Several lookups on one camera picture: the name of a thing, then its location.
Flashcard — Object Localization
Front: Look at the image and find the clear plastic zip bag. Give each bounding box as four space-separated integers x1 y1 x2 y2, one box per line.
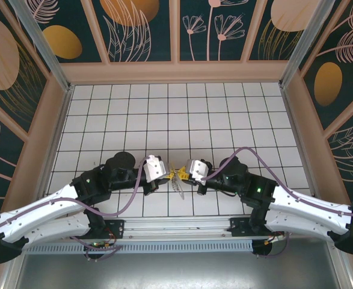
170 176 186 200

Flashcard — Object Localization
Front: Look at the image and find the small circuit board with LED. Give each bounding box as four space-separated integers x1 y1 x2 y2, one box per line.
84 240 105 250

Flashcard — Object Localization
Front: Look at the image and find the grey metal sheet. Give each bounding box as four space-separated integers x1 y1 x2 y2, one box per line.
13 252 341 289

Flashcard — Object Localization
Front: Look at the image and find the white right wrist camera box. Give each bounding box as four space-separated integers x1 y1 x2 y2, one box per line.
184 158 212 182

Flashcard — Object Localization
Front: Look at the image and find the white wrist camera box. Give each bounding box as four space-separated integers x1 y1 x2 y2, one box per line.
142 154 168 183
184 158 212 182

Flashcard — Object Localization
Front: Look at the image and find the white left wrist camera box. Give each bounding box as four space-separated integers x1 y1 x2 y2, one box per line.
142 154 168 183

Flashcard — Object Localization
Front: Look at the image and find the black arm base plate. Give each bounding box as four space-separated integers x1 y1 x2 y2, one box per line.
97 219 125 240
229 217 257 238

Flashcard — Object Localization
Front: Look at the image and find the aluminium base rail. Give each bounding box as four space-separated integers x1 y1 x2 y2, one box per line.
13 214 341 241

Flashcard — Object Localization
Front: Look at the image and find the yellow connector with red wires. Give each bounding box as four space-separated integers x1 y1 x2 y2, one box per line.
263 233 286 246
103 229 119 250

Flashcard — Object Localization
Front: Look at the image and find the grey slotted cable duct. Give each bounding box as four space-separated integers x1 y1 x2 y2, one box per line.
24 240 254 254

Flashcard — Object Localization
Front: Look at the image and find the aluminium table edge rail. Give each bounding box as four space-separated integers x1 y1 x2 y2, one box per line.
38 85 75 201
280 85 326 213

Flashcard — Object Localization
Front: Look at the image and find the aluminium frame post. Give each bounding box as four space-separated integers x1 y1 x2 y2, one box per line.
7 0 72 92
280 0 350 88

